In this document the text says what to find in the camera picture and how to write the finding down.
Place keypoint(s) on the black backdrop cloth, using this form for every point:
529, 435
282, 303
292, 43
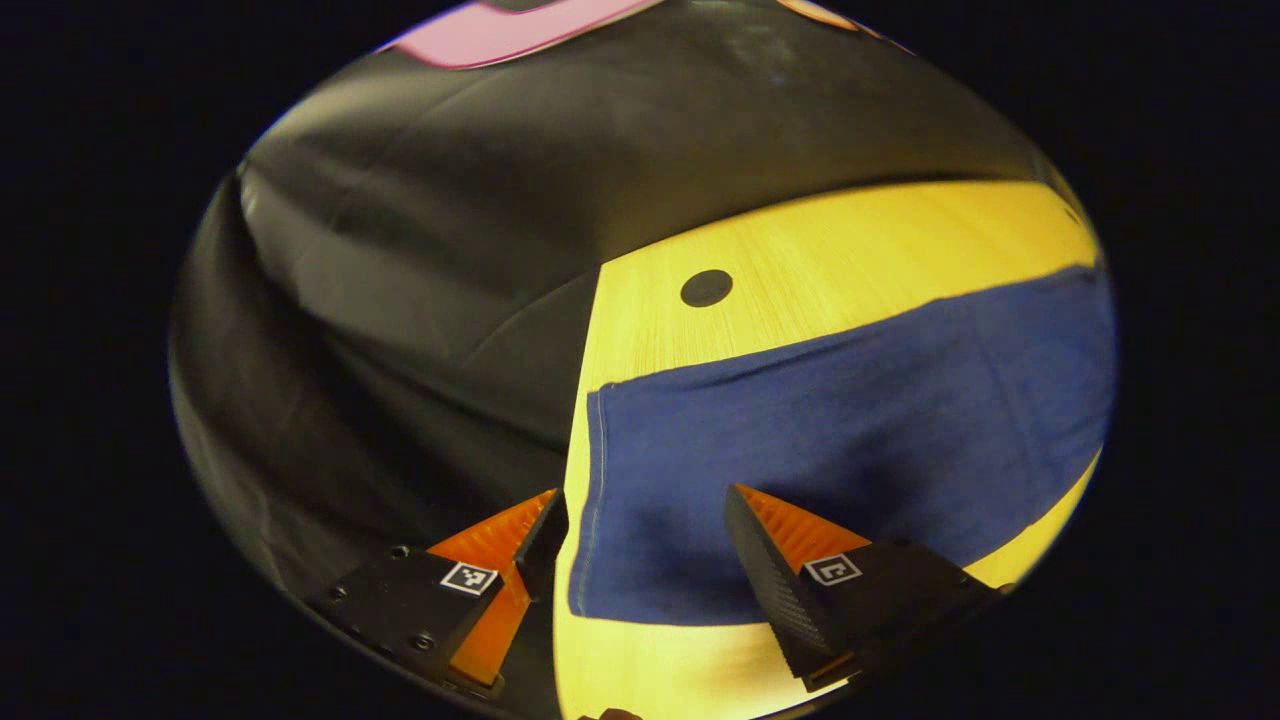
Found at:
400, 250

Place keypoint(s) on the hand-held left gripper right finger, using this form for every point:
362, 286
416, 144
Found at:
765, 580

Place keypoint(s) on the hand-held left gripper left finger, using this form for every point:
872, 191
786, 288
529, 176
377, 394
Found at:
548, 540

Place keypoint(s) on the blue denim jeans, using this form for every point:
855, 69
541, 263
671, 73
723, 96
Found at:
850, 420

